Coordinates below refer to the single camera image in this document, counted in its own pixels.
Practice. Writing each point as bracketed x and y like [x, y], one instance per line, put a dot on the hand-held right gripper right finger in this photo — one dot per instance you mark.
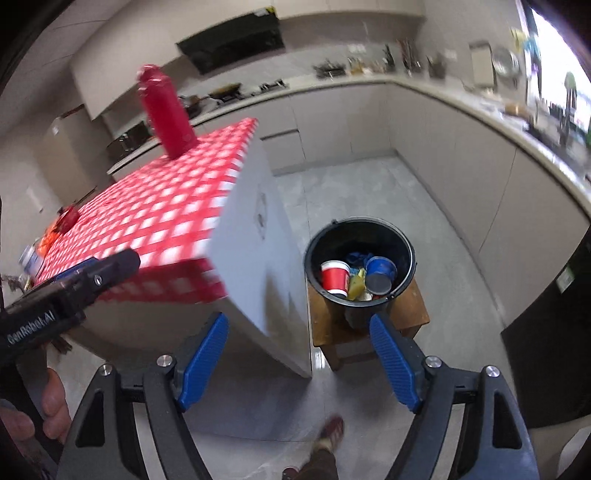
[397, 364]

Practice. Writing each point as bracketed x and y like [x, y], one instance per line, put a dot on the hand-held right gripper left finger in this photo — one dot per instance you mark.
[203, 360]

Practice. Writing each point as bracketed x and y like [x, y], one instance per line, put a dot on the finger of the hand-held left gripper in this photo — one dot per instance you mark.
[76, 271]
[115, 270]

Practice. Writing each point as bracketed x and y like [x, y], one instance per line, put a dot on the white paper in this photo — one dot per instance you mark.
[367, 296]

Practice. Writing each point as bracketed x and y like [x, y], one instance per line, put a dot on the yellow plastic bag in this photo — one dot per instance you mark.
[356, 286]

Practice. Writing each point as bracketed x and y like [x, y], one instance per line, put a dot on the blue paper cup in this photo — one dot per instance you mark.
[381, 272]

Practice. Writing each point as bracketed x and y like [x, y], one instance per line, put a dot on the red paper cup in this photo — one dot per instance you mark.
[334, 277]

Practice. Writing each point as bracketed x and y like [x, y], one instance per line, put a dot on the dark blue cloth bag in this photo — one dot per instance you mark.
[360, 259]

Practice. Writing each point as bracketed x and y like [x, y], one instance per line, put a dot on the black bucket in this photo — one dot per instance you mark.
[318, 249]

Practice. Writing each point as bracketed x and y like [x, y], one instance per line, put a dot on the person's left hand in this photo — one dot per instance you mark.
[57, 406]

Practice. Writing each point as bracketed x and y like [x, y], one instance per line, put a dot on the orange net bag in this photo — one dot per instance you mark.
[48, 239]

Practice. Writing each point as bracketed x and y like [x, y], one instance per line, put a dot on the clear plastic container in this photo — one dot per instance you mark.
[31, 261]

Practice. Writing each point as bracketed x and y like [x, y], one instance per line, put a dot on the small red pot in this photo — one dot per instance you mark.
[68, 217]

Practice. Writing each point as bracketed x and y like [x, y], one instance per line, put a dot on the red checkered tablecloth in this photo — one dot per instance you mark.
[161, 212]

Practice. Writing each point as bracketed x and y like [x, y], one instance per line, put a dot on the wooden stool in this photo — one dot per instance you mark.
[323, 327]

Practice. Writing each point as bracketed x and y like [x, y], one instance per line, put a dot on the person's right shoe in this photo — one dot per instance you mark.
[333, 429]

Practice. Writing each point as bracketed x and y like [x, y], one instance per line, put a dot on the person's shoe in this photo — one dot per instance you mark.
[333, 429]
[290, 474]

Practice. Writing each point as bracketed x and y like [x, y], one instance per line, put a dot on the white kitchen island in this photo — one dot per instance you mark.
[258, 286]

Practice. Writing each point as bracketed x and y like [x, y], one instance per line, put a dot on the beige refrigerator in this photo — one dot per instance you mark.
[69, 152]

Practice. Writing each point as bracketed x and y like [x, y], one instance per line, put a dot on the person's right leg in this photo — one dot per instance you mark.
[321, 464]

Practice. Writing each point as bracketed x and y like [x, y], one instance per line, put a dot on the black microwave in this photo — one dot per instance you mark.
[129, 138]

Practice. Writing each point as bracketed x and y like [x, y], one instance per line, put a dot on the person's left shoe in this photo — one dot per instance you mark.
[290, 474]

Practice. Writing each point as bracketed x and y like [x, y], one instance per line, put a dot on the island socket panel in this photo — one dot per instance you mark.
[262, 214]

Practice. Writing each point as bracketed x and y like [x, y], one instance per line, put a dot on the black dishwasher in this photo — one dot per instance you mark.
[554, 341]

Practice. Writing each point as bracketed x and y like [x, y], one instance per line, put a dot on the red thermos flask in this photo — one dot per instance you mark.
[166, 115]

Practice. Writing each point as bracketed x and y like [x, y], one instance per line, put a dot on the beige base cabinets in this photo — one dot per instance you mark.
[438, 161]

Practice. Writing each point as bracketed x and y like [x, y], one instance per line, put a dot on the wok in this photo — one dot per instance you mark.
[225, 92]

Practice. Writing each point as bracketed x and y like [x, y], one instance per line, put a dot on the gas stove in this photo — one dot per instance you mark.
[270, 86]

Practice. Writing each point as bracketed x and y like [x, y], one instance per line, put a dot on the black range hood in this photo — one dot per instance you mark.
[235, 39]

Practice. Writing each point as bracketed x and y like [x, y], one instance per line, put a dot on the brown round pan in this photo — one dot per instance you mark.
[515, 109]

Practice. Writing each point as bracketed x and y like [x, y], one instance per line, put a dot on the steel pot with lid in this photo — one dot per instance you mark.
[330, 70]

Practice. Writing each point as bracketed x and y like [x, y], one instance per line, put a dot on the black utensil holder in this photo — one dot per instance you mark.
[436, 67]

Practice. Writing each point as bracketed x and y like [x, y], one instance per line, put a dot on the yellow oil bottle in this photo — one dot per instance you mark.
[355, 66]

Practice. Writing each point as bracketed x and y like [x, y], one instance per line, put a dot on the kitchen faucet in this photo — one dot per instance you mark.
[569, 113]

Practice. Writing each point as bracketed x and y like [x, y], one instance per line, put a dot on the dark wine bottle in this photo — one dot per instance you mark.
[389, 57]

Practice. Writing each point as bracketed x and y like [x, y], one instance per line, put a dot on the utensil rack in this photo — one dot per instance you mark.
[408, 55]

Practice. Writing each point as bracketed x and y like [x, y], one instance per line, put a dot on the white cutting board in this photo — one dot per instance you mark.
[482, 64]

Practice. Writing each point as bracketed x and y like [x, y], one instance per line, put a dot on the metal colander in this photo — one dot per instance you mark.
[505, 61]

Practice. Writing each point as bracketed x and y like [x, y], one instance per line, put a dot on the green cloth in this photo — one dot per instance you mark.
[570, 82]

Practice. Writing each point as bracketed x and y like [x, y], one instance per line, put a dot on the blue hanging cloth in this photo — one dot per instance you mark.
[532, 48]

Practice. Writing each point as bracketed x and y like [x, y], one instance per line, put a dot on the yellow hanging cloth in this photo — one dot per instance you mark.
[518, 38]

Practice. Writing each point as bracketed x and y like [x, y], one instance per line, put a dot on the kitchen window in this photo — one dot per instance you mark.
[554, 46]

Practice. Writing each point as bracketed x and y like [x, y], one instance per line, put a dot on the upper wall cabinets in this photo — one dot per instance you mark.
[138, 41]

